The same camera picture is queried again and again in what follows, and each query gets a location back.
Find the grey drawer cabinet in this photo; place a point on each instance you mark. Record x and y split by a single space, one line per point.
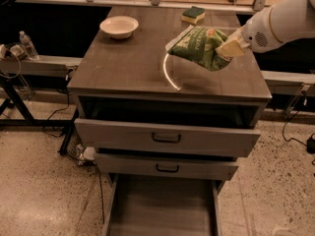
136 80

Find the black power adapter with cable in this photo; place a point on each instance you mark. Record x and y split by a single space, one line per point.
309 144

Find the clear plastic water bottle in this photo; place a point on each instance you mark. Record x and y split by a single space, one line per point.
27 44

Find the white ceramic bowl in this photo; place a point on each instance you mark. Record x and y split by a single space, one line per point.
119 27

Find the grey middle drawer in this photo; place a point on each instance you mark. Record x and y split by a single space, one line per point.
165 167

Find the grey top drawer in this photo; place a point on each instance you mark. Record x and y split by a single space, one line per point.
167 138

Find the grey bottom drawer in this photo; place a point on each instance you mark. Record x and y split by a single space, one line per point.
161 206

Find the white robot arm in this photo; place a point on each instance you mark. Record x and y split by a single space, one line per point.
272 28

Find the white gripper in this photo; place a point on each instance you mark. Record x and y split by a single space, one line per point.
257 29

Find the grey drawer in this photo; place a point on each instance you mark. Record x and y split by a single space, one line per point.
165 167
167 138
161 206

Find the green jalapeno chip bag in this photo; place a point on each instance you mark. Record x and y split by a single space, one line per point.
198 45

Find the yellow green sponge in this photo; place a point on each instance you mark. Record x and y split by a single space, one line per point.
193 15

